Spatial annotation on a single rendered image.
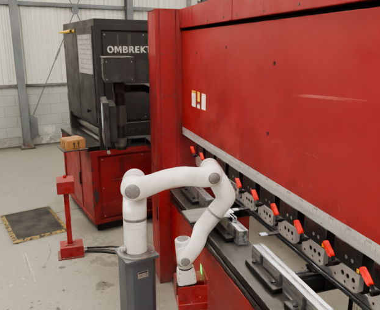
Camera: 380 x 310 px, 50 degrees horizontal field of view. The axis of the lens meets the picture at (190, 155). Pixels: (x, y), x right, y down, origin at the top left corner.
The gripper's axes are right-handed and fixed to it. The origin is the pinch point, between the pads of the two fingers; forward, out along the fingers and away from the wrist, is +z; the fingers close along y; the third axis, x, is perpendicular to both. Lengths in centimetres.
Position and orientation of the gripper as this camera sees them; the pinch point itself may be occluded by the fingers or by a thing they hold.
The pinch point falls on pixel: (187, 291)
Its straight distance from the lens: 231.3
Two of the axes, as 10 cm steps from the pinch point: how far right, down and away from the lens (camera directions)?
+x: 1.6, 2.5, -9.5
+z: 0.8, 9.6, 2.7
